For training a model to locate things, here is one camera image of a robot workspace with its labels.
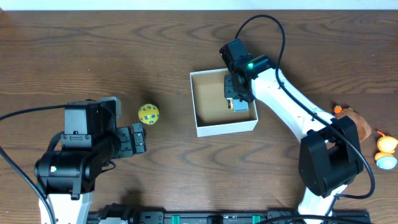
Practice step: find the brown plush toy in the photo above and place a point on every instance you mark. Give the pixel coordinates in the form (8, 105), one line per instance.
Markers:
(364, 129)

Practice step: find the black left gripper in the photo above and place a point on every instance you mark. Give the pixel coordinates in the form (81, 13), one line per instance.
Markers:
(125, 142)

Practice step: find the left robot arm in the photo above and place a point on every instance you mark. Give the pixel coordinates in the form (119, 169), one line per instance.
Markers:
(91, 141)

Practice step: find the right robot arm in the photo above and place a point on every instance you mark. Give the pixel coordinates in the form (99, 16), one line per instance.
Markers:
(329, 147)

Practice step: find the yellow and grey toy truck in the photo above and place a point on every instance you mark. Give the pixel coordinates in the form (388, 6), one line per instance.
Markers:
(237, 105)

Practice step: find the white cardboard box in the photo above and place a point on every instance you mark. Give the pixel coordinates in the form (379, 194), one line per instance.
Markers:
(213, 115)

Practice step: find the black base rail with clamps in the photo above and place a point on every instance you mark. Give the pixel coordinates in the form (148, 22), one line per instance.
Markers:
(117, 213)

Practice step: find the yellow ball with blue letters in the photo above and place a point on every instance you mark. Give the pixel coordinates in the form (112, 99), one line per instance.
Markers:
(148, 113)

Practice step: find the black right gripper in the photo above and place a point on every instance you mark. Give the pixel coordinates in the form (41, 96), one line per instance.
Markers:
(233, 88)

